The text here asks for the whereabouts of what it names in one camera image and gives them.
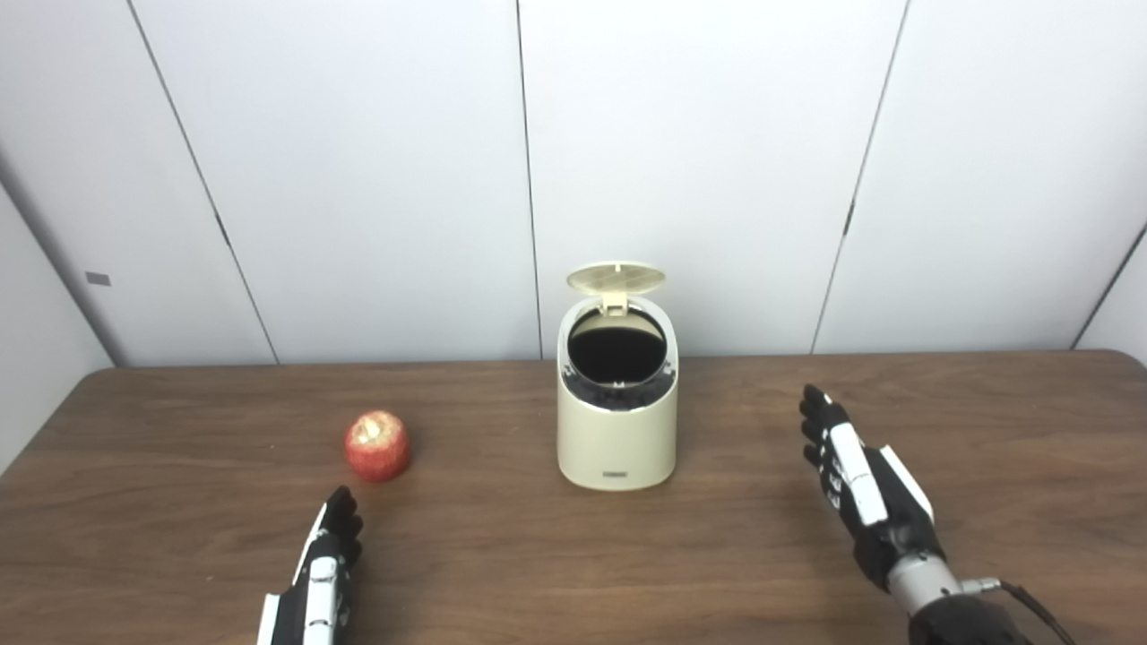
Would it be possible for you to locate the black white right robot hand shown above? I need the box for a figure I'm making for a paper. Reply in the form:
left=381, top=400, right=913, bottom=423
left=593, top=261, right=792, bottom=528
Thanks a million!
left=799, top=384, right=946, bottom=592

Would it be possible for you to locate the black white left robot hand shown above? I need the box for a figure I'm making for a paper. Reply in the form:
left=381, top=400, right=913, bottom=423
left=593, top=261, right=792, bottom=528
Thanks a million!
left=257, top=486, right=365, bottom=645

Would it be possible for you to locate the red apple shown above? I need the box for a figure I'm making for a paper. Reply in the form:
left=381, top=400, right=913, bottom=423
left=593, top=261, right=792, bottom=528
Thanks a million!
left=344, top=410, right=412, bottom=483

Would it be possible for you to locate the cream-colored bin body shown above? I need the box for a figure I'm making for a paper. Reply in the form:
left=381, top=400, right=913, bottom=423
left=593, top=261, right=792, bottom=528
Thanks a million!
left=556, top=294, right=679, bottom=492

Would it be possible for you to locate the cream round bin lid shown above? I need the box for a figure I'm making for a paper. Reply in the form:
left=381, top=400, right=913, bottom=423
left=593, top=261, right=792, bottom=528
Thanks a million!
left=566, top=261, right=668, bottom=316

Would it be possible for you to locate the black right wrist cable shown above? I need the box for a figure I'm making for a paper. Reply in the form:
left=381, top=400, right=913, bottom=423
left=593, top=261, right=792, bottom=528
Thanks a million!
left=963, top=578, right=1076, bottom=645

